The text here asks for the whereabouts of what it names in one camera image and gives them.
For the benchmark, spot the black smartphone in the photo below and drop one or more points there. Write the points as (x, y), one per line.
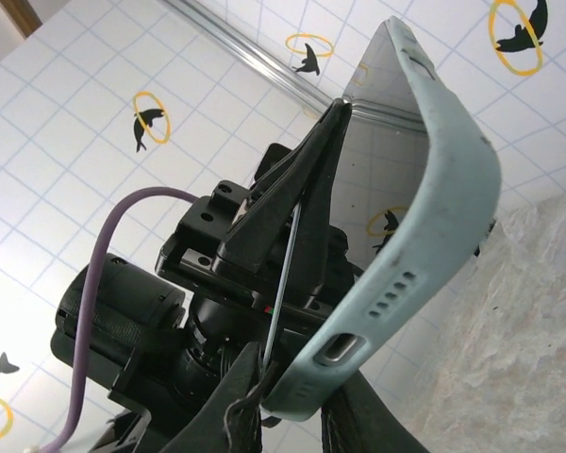
(382, 165)

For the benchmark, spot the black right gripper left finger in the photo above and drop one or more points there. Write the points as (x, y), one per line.
(231, 415)

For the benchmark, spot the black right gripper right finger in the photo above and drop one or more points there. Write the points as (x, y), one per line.
(363, 420)

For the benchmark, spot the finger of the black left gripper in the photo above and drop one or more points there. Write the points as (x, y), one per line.
(318, 226)
(269, 222)

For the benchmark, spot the aluminium corner post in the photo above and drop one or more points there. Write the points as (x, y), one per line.
(245, 49)

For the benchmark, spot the light blue phone case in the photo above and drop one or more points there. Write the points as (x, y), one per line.
(453, 189)

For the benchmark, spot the brown wooden panel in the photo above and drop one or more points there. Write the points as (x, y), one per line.
(26, 16)

